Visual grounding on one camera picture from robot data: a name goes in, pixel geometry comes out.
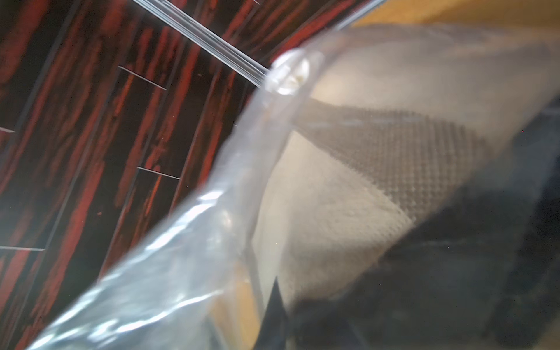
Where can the beige striped scarf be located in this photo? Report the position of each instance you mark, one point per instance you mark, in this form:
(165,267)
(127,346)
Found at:
(350,183)

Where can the dark blue grey plaid scarf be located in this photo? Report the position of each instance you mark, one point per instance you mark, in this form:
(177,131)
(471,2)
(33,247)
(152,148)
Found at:
(480,273)

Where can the clear plastic vacuum bag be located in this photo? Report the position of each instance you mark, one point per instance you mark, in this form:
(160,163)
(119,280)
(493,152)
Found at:
(191,283)

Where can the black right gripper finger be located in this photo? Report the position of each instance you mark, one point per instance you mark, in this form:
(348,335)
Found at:
(273,330)

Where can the aluminium corner frame post left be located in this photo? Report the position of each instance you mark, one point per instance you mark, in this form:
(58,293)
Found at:
(207,40)

